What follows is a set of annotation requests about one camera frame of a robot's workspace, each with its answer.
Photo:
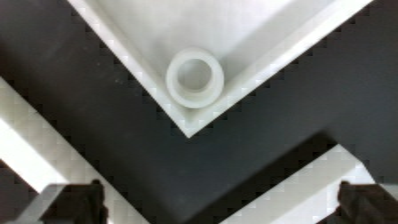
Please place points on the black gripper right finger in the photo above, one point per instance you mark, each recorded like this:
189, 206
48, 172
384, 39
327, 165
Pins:
366, 205

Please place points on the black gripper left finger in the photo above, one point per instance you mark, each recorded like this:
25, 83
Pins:
78, 205

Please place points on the white square tabletop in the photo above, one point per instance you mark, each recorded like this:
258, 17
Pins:
205, 47

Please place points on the white U-shaped obstacle fence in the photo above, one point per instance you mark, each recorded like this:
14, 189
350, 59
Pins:
306, 134

